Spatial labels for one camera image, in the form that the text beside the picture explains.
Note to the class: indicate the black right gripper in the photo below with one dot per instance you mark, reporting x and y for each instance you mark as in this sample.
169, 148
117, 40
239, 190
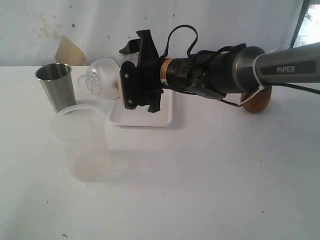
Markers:
149, 64

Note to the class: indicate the clear plastic shaker lid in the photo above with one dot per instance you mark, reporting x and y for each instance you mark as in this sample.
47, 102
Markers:
101, 79

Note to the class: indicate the stainless steel cup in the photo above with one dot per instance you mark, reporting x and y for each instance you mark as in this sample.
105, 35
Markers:
56, 80

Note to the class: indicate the brown wooden cup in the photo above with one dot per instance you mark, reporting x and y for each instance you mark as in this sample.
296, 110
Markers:
259, 102

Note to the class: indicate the clear plastic shaker body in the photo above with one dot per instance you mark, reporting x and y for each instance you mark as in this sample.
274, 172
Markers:
125, 60

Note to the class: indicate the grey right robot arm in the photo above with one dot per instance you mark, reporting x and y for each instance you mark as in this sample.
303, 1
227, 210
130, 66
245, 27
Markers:
212, 74

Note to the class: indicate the white rectangular tray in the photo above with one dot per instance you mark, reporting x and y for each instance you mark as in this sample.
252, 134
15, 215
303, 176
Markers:
140, 117

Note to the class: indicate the translucent plastic deli container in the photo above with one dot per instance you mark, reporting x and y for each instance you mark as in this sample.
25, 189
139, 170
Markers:
80, 132

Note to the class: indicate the dark window frame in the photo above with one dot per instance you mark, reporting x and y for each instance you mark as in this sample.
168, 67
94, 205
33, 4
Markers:
303, 11

